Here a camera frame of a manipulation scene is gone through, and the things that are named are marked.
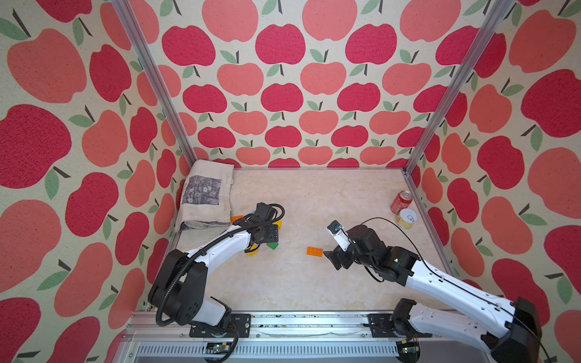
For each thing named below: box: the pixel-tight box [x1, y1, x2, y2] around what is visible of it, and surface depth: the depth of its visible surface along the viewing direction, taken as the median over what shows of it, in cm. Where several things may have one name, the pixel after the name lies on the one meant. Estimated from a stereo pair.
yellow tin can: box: [396, 207, 418, 230], surface depth 98 cm
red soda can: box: [390, 190, 414, 215], surface depth 98 cm
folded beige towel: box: [175, 159, 234, 233], surface depth 104 cm
